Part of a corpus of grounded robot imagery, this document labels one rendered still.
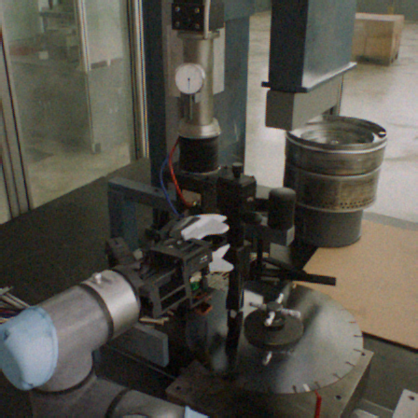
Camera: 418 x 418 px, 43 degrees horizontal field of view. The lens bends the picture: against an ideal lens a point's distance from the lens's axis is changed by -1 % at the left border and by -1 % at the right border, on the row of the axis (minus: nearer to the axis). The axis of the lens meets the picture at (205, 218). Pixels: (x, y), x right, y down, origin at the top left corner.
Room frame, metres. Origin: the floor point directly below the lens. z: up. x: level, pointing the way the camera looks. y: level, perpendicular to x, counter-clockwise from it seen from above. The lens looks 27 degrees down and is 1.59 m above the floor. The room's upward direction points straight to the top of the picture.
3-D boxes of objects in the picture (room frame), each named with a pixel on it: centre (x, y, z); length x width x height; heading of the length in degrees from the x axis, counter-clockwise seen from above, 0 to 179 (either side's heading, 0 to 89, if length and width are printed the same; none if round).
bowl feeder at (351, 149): (1.54, -0.39, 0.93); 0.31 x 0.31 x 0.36
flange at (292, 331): (0.80, -0.13, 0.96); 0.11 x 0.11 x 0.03
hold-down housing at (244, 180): (0.82, -0.05, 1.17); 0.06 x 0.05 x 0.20; 48
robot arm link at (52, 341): (0.46, 0.17, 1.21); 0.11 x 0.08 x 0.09; 138
